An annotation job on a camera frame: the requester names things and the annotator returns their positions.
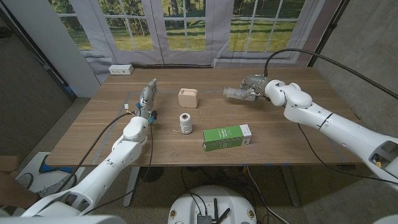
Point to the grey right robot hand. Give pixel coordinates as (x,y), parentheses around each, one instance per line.
(256,82)

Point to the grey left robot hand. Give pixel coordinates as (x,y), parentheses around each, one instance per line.
(147,99)

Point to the large clear plastic syringe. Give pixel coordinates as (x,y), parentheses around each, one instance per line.
(233,93)

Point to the white right shoulder cover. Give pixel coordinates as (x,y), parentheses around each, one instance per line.
(387,220)

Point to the white left shoulder cover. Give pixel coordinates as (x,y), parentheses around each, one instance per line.
(62,219)

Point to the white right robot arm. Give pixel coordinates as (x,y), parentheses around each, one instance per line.
(326,124)

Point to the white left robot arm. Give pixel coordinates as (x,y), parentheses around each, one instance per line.
(118,158)

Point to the beige rounded box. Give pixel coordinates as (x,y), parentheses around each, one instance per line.
(188,98)

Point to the green and white package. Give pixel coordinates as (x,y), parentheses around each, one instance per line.
(224,138)

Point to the brown cardboard box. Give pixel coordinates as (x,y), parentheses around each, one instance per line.
(7,162)

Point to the blue left wrist connector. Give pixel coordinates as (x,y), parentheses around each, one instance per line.
(151,119)

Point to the white power strip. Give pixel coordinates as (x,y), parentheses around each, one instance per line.
(120,69)

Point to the printed window backdrop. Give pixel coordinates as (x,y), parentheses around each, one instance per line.
(214,31)

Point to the black round floor object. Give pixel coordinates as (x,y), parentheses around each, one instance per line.
(151,174)

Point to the grey table leg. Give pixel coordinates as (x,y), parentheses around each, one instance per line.
(130,186)
(292,186)

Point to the black backdrop stand pole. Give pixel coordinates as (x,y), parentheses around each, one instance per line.
(332,25)

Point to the white pillar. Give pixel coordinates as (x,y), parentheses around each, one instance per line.
(46,37)

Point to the white robot torso base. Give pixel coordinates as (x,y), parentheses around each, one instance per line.
(214,199)

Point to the grey white sneaker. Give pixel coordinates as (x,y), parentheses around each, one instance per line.
(57,186)

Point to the white floor platform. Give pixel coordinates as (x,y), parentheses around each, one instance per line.
(37,161)

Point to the black antenna module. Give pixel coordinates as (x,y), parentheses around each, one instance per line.
(204,219)

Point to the person's lower leg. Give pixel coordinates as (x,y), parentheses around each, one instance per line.
(15,189)

